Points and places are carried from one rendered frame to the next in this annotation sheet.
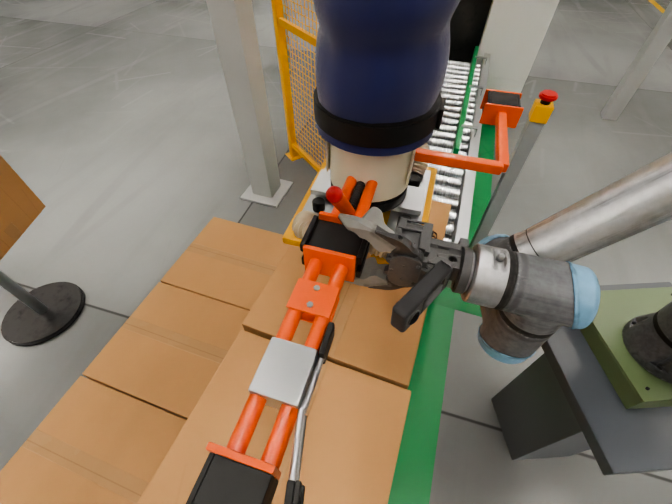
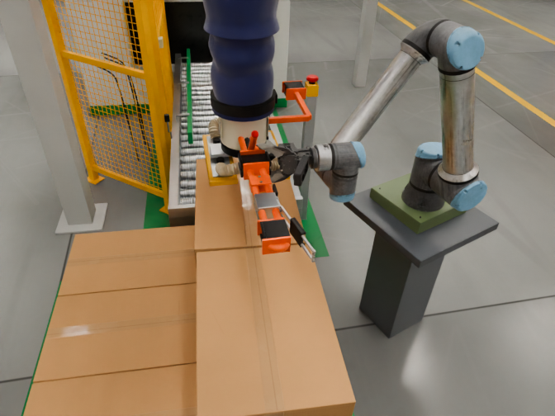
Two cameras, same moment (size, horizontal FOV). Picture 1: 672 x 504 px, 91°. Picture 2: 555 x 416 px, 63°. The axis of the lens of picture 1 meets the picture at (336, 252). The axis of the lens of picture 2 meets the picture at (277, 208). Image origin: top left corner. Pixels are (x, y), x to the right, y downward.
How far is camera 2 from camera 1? 1.01 m
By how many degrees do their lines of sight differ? 24
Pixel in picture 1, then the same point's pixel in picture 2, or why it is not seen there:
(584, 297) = (358, 150)
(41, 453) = not seen: outside the picture
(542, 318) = (349, 165)
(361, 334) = not seen: hidden behind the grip
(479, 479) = (373, 360)
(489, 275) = (324, 153)
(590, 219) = (352, 125)
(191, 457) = (212, 308)
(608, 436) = (413, 248)
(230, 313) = (142, 294)
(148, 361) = (91, 349)
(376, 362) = not seen: hidden behind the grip
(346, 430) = (286, 268)
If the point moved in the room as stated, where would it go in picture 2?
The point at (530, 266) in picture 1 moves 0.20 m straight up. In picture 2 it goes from (337, 145) to (344, 87)
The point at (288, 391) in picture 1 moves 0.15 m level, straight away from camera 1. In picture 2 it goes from (272, 204) to (233, 184)
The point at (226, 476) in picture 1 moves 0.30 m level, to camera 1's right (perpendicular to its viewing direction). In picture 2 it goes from (270, 224) to (362, 194)
